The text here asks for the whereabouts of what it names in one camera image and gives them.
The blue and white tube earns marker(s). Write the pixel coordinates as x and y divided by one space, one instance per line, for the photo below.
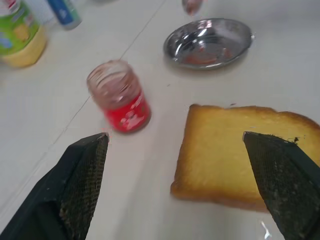
65 12

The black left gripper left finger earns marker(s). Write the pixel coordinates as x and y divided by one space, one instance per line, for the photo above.
62 185

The glass jar with red contents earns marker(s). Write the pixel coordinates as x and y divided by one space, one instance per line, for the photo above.
192 5

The green-label yellow bottle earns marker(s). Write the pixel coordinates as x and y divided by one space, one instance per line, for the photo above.
18 35

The open red-label jam jar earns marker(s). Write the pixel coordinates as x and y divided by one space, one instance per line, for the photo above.
121 97

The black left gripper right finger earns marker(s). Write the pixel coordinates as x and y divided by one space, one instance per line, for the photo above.
282 180

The toasted bread slice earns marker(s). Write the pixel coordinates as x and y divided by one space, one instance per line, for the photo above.
217 155

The round steel dish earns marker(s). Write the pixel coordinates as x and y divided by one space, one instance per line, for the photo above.
208 42

